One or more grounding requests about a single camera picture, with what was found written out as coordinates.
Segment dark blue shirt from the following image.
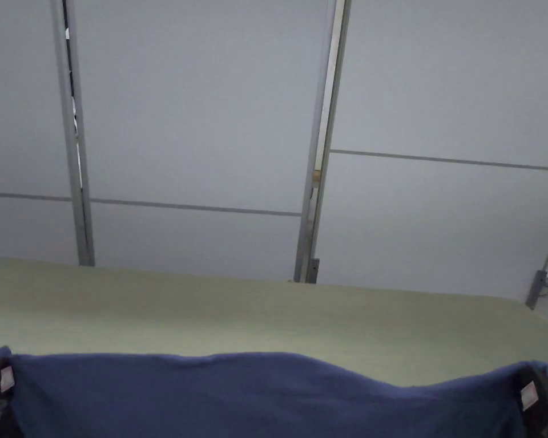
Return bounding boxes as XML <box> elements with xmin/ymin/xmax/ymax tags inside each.
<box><xmin>0</xmin><ymin>345</ymin><xmax>548</xmax><ymax>438</ymax></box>

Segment bed with pale green sheet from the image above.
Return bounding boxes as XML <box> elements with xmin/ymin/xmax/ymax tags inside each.
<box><xmin>0</xmin><ymin>256</ymin><xmax>548</xmax><ymax>390</ymax></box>

